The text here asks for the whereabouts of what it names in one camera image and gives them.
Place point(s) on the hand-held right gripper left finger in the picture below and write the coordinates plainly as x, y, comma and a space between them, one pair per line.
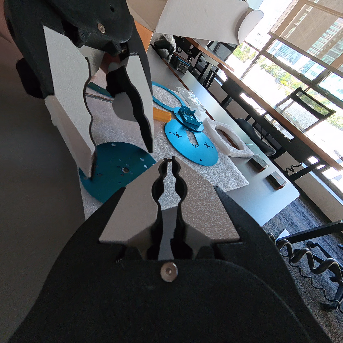
128, 214

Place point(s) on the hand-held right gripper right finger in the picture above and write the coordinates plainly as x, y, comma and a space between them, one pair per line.
209, 214

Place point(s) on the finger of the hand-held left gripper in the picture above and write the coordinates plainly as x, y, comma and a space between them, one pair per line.
67, 93
139, 93

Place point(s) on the teal perforated metal disc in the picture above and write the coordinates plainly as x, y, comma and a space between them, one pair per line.
101, 185

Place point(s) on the wood-edged black office desk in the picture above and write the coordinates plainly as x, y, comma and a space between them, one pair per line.
209, 52
294, 128

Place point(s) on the white foam sheet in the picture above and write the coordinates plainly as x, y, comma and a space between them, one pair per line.
214, 176

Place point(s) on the blue round metal plate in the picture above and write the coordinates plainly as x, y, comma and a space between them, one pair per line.
175, 112

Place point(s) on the black device with blue label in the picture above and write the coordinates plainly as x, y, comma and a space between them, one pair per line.
181, 63

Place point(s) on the clear plastic wrapper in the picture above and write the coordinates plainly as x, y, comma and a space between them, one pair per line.
191, 99

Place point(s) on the blue metal brackets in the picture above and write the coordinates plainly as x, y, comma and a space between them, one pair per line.
190, 116

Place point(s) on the blue disc with rectangular slot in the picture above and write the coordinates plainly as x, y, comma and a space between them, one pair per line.
206, 155

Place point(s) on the small black box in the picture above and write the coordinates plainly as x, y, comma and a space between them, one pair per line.
277, 181
258, 162

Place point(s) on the black slat-back chair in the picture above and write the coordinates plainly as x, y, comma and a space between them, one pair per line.
308, 104

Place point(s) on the large grid window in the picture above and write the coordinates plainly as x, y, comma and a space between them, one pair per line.
308, 40

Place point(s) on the white foam square frame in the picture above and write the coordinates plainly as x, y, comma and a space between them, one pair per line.
207, 124

